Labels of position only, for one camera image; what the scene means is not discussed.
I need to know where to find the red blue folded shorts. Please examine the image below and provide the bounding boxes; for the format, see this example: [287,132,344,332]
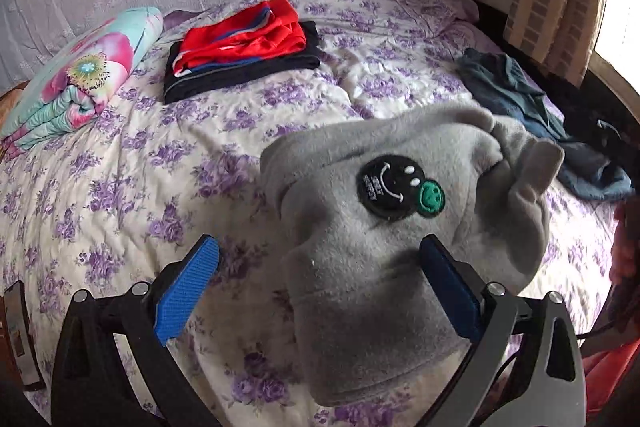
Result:
[171,0,307,78]

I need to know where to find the grey fleece sweatpants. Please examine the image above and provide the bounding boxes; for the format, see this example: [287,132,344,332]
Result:
[260,103,564,407]

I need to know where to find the dark teal blue clothes pile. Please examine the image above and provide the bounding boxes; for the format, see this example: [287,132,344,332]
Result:
[457,48,634,202]

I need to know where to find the red clothing of person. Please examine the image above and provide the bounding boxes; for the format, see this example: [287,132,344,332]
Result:
[582,198,639,426]

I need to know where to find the black folded pants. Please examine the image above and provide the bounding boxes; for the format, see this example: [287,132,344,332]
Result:
[163,20,320,105]

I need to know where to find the floral pillow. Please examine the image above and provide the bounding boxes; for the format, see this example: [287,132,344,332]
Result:
[396,0,480,25]

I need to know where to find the purple floral bed sheet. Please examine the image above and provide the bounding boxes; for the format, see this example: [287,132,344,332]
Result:
[0,0,622,427]

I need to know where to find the black cable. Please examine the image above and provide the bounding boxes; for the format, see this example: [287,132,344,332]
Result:
[491,321,616,390]

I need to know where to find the colourful floral folded quilt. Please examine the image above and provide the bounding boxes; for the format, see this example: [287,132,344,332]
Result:
[1,6,164,159]

